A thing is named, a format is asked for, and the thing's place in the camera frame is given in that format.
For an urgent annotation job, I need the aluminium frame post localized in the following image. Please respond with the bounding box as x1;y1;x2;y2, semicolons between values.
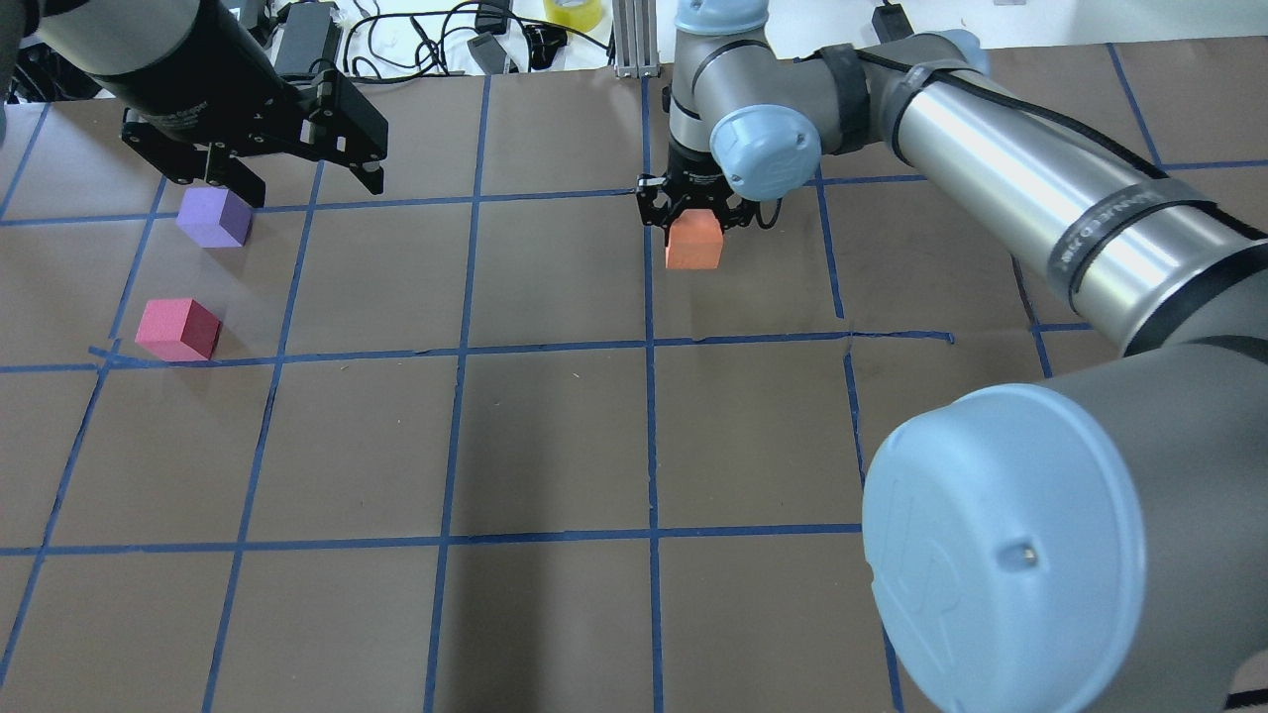
607;0;662;77

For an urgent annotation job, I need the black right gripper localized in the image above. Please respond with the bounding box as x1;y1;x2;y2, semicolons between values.
637;148;784;236

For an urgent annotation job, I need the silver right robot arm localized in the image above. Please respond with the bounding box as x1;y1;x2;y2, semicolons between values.
650;148;1112;712

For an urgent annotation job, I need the brown paper table cover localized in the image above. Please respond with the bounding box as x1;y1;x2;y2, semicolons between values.
0;38;1268;713

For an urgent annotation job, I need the purple foam block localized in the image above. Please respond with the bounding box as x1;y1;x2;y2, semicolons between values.
175;186;254;249

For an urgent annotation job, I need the pink foam block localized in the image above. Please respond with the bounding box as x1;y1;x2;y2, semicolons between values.
133;298;223;362

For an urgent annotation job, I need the orange foam block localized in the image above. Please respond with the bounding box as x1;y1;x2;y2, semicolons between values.
664;208;725;270

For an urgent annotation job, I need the black power adapter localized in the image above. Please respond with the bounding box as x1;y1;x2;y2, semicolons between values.
273;1;340;80

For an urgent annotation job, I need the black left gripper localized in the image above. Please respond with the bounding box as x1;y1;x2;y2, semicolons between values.
89;1;389;208

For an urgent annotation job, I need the black power brick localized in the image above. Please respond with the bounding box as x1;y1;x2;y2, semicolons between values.
871;1;918;44

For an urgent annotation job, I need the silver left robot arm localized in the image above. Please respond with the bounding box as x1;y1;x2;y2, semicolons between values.
3;1;389;207

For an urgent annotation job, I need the yellow tape roll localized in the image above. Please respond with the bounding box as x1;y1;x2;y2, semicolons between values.
541;0;605;33

